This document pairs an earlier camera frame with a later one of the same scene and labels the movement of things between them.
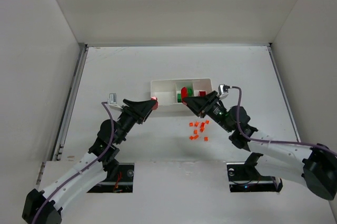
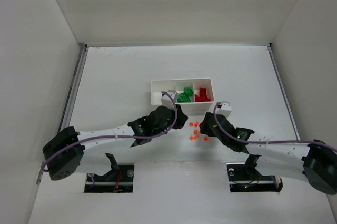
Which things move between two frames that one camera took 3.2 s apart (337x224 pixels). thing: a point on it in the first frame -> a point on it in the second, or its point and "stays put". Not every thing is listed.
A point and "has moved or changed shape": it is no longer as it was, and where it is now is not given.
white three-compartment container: x=170 y=93 stays put
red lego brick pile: x=184 y=93 -> x=202 y=94
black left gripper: x=132 y=111 -> x=173 y=116
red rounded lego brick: x=202 y=93 has moved or changed shape
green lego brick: x=189 y=91 stays put
